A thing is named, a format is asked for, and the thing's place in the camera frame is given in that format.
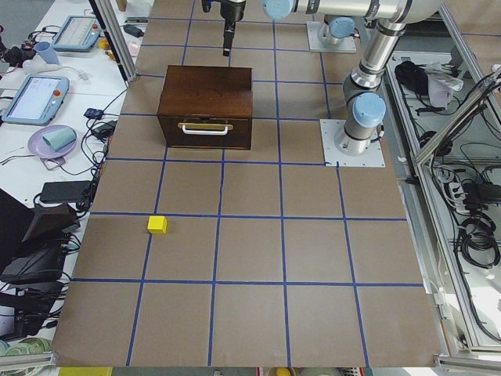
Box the yellow block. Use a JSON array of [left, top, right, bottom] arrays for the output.
[[147, 215, 168, 234]]

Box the aluminium frame post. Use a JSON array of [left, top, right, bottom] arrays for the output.
[[88, 0, 137, 82]]

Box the lower blue teach pendant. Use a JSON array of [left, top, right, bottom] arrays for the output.
[[2, 74, 70, 126]]

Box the white power strip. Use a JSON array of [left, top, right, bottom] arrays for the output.
[[443, 175, 468, 215]]

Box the black cable bundle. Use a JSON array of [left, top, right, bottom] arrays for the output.
[[457, 213, 497, 270]]

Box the light blue cup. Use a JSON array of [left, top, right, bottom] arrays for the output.
[[34, 42, 59, 65]]

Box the purple plate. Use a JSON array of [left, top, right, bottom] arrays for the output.
[[27, 125, 77, 159]]

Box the black power adapter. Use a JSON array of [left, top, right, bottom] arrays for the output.
[[40, 180, 91, 204]]

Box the upper blue teach pendant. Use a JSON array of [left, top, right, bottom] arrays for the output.
[[52, 16, 102, 52]]

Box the blue teach pendant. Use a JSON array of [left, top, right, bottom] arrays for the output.
[[52, 16, 102, 52], [2, 74, 70, 126]]

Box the dark wooden drawer cabinet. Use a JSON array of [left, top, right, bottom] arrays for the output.
[[157, 65, 253, 150]]

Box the teal cup on plate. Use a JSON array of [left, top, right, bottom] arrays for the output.
[[42, 127, 76, 151]]

